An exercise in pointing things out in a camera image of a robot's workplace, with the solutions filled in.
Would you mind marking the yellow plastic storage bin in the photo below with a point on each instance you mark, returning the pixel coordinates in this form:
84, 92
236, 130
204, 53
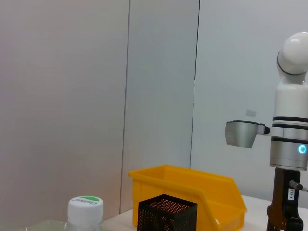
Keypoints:
216, 192

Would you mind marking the clear water bottle green label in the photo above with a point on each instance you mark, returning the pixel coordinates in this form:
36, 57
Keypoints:
85, 211

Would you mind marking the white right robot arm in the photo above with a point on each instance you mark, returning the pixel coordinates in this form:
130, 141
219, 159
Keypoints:
291, 103

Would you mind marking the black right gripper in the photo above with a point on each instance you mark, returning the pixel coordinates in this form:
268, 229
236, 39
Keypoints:
281, 207

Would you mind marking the black mesh pen holder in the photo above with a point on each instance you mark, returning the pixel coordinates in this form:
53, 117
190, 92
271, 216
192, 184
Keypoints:
168, 216

